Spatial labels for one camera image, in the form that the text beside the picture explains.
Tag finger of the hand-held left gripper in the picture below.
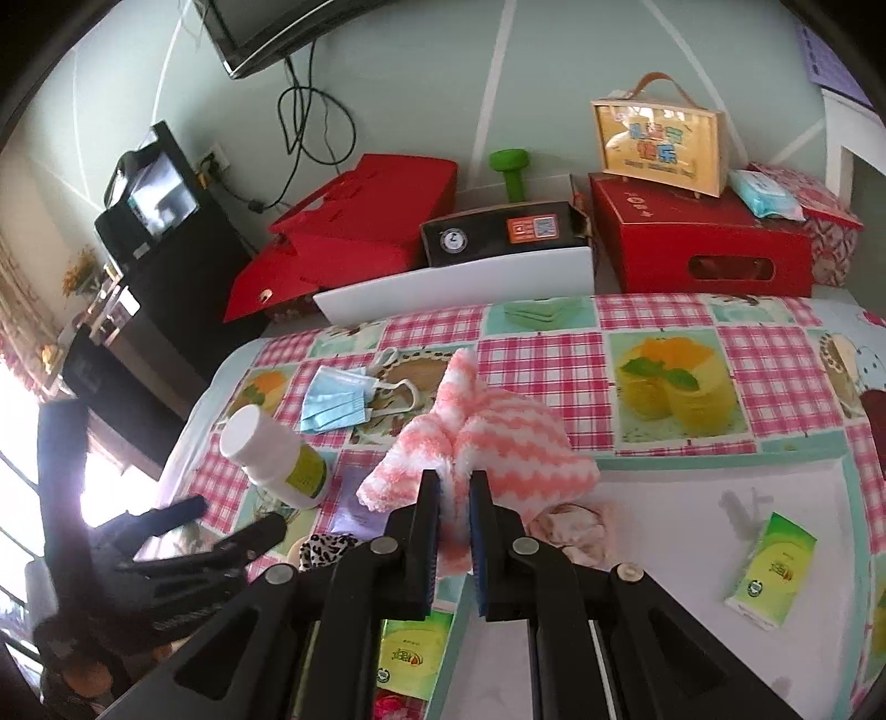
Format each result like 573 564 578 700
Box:
104 493 209 555
114 512 288 591

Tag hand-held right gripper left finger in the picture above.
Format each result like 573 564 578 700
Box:
104 469 444 720

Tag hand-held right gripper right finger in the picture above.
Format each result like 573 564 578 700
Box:
467 471 786 720

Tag leopard print scrunchie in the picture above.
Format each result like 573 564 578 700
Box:
297 532 361 572

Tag purple packet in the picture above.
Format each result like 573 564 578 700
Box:
332 467 395 537

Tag pink white striped fluffy cloth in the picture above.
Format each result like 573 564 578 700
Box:
355 348 600 575

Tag teal edged tray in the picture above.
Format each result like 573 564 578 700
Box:
425 429 877 720

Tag white pill bottle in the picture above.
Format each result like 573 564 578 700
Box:
220 405 332 510

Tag pink floral scrunchie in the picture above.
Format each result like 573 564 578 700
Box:
529 502 620 569

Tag green tissue packet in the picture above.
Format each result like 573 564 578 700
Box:
377 609 454 700
724 512 821 631

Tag blue face mask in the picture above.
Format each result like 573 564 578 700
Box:
299 346 420 436

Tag yellow flowers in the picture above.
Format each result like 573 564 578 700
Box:
62 245 105 299

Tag black cabinet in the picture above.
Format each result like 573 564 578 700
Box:
59 197 271 479

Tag white chair back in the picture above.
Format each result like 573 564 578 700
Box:
313 245 597 325

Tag black box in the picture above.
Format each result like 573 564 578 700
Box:
419 199 596 268

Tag open red gift box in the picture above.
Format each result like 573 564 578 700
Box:
223 153 459 325

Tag green dumbbell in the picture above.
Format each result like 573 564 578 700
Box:
488 148 537 205

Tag red box with window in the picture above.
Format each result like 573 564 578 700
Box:
588 172 814 297

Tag blue wet wipes pack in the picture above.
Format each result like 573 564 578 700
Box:
728 168 807 223

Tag red patterned tissue box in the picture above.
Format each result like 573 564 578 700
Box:
751 162 866 288

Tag black television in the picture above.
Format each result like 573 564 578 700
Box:
195 0 361 79

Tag white shelf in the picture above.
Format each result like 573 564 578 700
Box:
820 86 886 229

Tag purple plastic basket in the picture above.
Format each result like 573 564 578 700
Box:
792 20 877 112

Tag black cable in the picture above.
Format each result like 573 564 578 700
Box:
245 38 357 212

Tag yellow gift box with handle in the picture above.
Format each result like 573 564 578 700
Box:
590 73 729 198

